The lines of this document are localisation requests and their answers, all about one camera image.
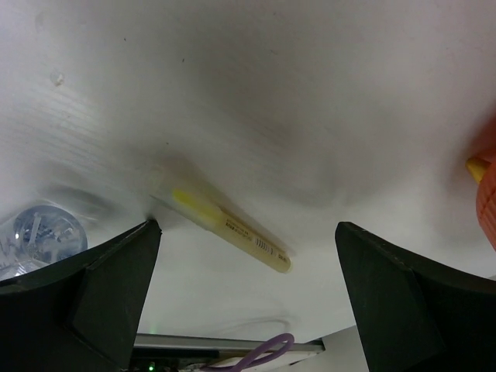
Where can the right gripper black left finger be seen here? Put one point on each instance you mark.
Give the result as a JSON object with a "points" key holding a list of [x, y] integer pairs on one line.
{"points": [[82, 313]]}

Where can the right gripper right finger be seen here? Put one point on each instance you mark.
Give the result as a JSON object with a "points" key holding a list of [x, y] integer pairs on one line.
{"points": [[413, 313]]}

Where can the yellow highlighter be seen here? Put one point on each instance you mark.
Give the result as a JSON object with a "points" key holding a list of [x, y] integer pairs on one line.
{"points": [[206, 213]]}

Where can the orange round container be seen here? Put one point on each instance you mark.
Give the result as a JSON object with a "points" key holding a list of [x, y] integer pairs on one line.
{"points": [[481, 167]]}

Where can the aluminium rail frame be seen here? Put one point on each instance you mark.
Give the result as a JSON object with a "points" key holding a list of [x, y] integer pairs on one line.
{"points": [[150, 344]]}

